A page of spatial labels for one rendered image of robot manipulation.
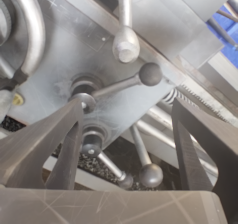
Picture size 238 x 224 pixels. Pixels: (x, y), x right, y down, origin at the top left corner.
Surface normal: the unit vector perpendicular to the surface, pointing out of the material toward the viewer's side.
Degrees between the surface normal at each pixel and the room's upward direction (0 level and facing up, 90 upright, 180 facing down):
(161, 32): 90
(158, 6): 90
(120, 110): 90
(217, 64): 36
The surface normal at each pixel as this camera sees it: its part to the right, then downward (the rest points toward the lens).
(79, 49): -0.02, 0.61
